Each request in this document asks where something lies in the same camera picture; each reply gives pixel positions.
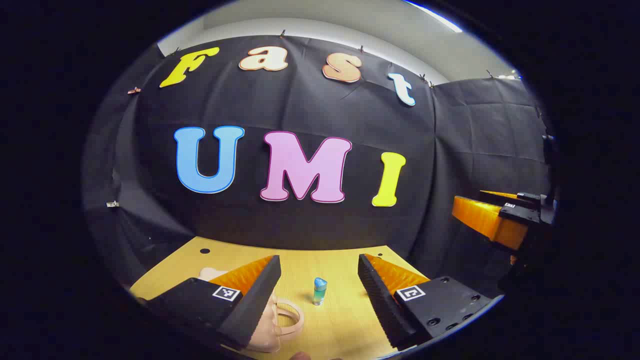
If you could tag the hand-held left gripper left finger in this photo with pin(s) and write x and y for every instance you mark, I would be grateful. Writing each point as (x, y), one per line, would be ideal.
(260, 295)

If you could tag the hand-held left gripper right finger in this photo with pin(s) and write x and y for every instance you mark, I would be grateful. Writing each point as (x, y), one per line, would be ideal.
(377, 295)

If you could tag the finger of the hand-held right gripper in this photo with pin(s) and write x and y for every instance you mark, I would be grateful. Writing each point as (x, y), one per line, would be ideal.
(505, 195)
(487, 222)

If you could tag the pink suitcase with black lining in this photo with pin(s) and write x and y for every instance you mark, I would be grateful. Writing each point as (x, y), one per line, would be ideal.
(265, 335)

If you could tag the blue clear skin care bottle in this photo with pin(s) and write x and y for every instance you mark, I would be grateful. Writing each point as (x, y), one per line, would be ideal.
(320, 292)

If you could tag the black backdrop cloth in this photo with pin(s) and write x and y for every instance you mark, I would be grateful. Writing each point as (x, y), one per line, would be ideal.
(150, 150)

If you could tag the small pink clip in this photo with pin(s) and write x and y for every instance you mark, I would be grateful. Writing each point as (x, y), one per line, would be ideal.
(134, 90)

